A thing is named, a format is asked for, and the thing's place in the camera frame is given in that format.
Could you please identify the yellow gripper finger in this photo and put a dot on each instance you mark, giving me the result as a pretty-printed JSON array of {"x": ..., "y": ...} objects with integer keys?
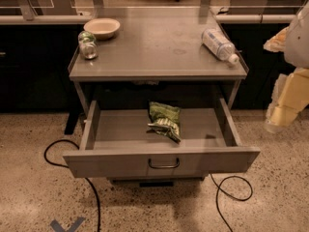
[{"x": 277, "y": 43}]

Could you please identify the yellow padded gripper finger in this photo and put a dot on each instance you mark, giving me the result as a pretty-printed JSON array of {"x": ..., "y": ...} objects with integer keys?
[{"x": 290, "y": 96}]

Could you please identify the green jalapeno chip bag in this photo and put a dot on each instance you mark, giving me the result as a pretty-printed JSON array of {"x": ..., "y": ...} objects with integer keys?
[{"x": 165, "y": 120}]

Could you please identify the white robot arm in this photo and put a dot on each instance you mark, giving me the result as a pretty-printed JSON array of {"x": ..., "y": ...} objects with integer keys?
[{"x": 297, "y": 41}]

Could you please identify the grey counter cabinet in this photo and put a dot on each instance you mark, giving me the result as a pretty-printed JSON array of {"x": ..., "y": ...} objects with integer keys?
[{"x": 157, "y": 56}]

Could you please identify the grey open drawer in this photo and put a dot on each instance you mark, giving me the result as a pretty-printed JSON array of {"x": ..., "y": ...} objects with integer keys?
[{"x": 117, "y": 144}]

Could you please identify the clear water bottle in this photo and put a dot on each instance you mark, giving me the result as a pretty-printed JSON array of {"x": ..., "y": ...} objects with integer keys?
[{"x": 220, "y": 46}]

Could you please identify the white bowl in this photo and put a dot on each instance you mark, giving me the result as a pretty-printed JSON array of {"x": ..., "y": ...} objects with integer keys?
[{"x": 103, "y": 28}]

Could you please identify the green soda can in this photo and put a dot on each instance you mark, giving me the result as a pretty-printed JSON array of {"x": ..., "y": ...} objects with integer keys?
[{"x": 87, "y": 45}]

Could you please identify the glass barrier railing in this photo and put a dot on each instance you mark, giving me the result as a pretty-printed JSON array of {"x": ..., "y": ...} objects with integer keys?
[{"x": 77, "y": 11}]

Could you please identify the black drawer handle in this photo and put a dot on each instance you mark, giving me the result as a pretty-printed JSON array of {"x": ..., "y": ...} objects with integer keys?
[{"x": 174, "y": 165}]

